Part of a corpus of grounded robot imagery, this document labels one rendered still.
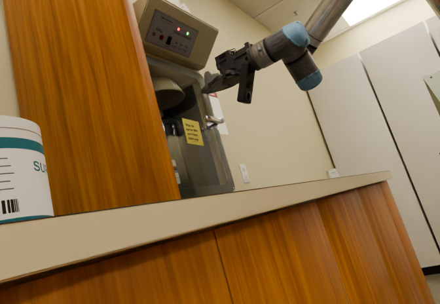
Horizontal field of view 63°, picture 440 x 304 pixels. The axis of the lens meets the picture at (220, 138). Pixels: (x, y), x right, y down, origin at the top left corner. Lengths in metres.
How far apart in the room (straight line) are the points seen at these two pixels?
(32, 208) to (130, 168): 0.39
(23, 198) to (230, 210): 0.26
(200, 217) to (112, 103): 0.50
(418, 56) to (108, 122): 3.34
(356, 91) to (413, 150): 0.78
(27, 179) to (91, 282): 0.16
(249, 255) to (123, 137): 0.42
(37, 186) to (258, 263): 0.34
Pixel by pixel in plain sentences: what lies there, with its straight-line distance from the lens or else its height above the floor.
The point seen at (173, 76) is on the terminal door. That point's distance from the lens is 1.07.
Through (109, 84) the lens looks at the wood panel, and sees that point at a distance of 0.90.
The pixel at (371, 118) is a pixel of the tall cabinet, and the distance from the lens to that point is 3.84.
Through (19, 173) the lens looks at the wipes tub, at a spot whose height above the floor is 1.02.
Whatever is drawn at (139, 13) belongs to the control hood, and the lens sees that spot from 1.00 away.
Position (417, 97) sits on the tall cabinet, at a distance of 3.81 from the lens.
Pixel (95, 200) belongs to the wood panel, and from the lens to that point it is 0.92.
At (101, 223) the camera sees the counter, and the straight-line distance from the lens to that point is 0.35.
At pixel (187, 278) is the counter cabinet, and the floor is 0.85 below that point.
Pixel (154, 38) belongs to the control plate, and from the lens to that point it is 1.03.
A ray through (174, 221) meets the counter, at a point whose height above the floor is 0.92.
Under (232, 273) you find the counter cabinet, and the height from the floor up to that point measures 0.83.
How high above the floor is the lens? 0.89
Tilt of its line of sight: 14 degrees up
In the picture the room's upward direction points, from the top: 16 degrees counter-clockwise
